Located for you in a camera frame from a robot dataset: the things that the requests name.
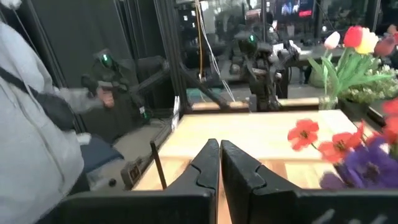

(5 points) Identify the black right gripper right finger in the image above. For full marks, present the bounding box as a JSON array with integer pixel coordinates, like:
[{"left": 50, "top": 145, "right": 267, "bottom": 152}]
[{"left": 220, "top": 139, "right": 398, "bottom": 224}]

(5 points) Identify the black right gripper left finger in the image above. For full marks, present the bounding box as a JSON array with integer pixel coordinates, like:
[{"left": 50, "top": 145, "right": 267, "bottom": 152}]
[{"left": 37, "top": 139, "right": 220, "bottom": 224}]

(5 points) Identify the red artificial flower bunch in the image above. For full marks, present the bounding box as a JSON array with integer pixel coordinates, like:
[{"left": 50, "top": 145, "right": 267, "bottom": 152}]
[
  {"left": 366, "top": 98, "right": 398, "bottom": 146},
  {"left": 287, "top": 119, "right": 364, "bottom": 164}
]

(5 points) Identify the purple artificial flower bunch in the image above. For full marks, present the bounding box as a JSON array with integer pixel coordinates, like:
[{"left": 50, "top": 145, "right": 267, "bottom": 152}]
[{"left": 320, "top": 136, "right": 398, "bottom": 190}]

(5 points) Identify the pink artificial tulip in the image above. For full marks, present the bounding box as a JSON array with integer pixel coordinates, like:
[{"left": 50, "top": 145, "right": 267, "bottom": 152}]
[{"left": 307, "top": 30, "right": 341, "bottom": 100}]

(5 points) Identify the yellow artificial tulip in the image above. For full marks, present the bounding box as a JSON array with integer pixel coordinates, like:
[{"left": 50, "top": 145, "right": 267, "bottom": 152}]
[{"left": 341, "top": 27, "right": 392, "bottom": 94}]

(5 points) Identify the dark purple artificial tulip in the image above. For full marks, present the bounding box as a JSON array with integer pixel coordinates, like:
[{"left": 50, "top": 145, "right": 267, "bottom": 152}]
[{"left": 373, "top": 35, "right": 397, "bottom": 57}]

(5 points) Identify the person's hand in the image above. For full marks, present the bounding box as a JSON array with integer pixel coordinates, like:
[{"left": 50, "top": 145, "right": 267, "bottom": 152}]
[{"left": 98, "top": 88, "right": 116, "bottom": 109}]

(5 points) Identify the clear glass vase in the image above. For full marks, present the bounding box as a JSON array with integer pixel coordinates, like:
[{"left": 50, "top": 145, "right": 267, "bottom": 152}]
[{"left": 317, "top": 94, "right": 339, "bottom": 111}]

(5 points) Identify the person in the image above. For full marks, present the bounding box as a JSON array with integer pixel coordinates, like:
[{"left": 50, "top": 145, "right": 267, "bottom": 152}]
[{"left": 0, "top": 0, "right": 125, "bottom": 224}]

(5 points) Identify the potted green white-flowered plant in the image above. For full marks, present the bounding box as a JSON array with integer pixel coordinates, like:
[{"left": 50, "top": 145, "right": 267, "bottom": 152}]
[{"left": 338, "top": 63, "right": 398, "bottom": 125}]

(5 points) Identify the lit display screen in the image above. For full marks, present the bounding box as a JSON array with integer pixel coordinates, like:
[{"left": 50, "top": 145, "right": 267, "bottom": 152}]
[{"left": 276, "top": 0, "right": 315, "bottom": 19}]

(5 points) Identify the grey table-level camera box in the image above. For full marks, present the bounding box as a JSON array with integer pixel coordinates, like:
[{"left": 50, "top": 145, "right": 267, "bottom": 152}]
[{"left": 121, "top": 157, "right": 144, "bottom": 189}]

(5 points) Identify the white cable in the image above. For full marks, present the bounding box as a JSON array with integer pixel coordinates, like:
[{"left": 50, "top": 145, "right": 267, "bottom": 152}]
[{"left": 198, "top": 0, "right": 236, "bottom": 103}]

